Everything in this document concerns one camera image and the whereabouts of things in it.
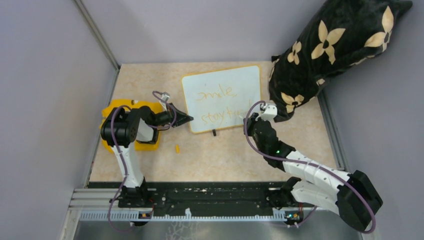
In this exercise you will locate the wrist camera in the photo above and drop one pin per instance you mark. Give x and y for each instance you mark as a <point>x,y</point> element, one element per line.
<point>164,98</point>
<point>268,111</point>

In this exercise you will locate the black floral pillow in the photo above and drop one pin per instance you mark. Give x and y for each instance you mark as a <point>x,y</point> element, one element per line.
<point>340,35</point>

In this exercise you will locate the aluminium frame post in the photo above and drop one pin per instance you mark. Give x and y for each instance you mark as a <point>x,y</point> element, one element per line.
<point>92,26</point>

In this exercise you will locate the yellow folded cloth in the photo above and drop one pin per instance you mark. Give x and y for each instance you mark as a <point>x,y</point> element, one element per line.
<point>128,121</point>

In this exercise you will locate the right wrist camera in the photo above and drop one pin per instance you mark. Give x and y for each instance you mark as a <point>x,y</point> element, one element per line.
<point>268,111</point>

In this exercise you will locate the white whiteboard yellow rim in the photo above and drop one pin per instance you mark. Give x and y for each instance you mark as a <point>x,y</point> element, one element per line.
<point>220,99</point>

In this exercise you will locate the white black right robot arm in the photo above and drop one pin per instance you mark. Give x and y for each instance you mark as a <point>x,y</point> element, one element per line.
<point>350,195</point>

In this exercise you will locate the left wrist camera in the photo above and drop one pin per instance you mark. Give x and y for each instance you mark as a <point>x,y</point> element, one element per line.
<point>164,98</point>

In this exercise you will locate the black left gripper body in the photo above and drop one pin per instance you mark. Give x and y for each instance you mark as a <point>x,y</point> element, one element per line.
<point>166,116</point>

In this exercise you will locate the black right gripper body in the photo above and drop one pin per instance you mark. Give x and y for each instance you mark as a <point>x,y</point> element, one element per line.
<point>250,127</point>

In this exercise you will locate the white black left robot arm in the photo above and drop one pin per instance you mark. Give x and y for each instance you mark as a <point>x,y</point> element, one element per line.
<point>134,182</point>

